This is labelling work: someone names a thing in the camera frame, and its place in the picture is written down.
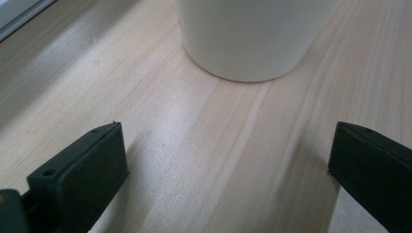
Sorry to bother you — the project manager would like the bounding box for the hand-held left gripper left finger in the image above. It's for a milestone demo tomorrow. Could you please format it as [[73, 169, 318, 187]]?
[[26, 120, 130, 233]]

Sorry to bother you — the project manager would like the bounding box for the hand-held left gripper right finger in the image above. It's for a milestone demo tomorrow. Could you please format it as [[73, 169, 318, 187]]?
[[326, 120, 412, 233]]

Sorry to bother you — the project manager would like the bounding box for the white cup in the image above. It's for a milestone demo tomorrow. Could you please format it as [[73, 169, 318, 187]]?
[[176, 0, 338, 83]]

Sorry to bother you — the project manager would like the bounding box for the white window frame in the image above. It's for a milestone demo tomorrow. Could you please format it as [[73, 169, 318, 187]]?
[[0, 0, 56, 43]]

